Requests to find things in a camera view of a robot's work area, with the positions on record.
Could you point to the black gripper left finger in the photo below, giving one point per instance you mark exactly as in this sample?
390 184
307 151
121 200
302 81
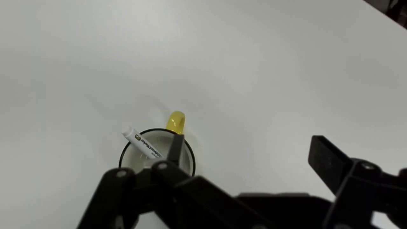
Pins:
170 199

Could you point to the black floor object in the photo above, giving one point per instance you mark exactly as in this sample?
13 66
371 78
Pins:
395 11

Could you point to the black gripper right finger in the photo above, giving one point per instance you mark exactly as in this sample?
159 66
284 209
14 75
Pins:
364 195

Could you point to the blue capped white marker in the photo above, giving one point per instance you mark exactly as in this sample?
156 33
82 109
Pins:
142 146

